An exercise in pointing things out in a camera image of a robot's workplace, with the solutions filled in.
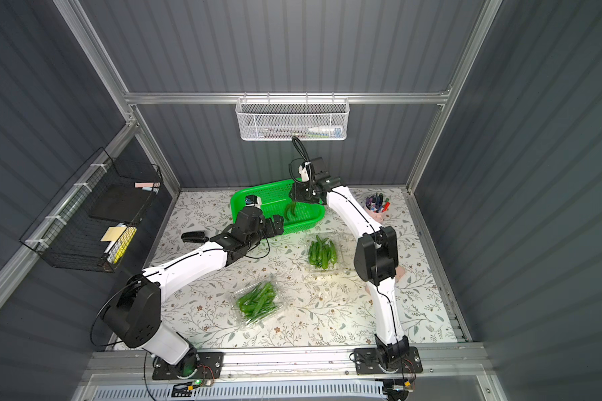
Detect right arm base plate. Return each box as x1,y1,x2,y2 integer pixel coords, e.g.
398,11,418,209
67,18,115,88
349,347,423,375

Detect yellow sticky notes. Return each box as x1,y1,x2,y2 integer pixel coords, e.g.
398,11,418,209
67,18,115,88
100,225,127,242

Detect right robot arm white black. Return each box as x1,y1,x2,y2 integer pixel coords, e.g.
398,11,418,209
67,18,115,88
289,157,410,371

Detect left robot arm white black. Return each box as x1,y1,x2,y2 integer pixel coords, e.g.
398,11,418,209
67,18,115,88
98,195,284,371

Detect green plastic basket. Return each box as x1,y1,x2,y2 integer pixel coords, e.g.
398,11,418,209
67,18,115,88
230,179,325,235

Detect pink pen cup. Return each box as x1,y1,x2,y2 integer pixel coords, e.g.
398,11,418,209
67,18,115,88
365,192,391,223

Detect black wire wall basket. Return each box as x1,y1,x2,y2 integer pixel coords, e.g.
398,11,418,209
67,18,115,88
20,152,163,273

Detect pink case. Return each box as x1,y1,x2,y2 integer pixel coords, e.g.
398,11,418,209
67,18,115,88
366,266,406,301

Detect black notebook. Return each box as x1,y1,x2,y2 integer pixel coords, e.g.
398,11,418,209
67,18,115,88
88,185,157,224

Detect green pepper long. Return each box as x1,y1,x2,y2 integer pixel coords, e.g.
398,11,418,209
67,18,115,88
284,200,297,222

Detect black stapler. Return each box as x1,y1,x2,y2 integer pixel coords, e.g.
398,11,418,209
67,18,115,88
181,231,209,244

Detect clear pepper container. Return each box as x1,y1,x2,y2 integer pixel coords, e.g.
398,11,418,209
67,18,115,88
305,232,343,276
230,279,284,327

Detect white wire wall basket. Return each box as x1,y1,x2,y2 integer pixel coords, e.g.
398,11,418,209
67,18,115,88
235,97,350,141

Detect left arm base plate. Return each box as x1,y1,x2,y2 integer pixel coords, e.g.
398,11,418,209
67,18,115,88
152,351,225,381

